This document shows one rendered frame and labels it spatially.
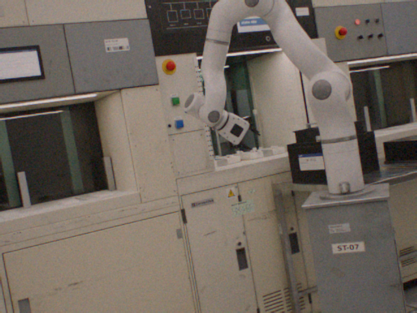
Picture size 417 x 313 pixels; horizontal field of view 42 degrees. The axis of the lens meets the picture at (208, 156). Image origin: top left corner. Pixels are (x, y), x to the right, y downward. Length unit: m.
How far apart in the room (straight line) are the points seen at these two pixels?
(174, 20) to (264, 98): 0.84
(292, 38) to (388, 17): 1.30
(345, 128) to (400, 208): 1.30
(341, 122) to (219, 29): 0.56
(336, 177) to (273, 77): 1.18
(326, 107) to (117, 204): 0.95
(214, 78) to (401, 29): 1.46
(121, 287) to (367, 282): 0.99
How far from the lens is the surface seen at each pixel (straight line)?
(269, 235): 2.61
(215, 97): 2.00
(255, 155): 2.78
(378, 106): 3.67
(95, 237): 2.26
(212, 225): 2.45
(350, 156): 1.89
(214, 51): 2.05
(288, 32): 1.94
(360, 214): 1.84
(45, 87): 2.22
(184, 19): 2.47
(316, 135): 2.37
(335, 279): 1.90
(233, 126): 2.14
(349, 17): 2.99
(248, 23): 2.63
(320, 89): 1.82
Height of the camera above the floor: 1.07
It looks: 3 degrees down
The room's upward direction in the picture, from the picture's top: 10 degrees counter-clockwise
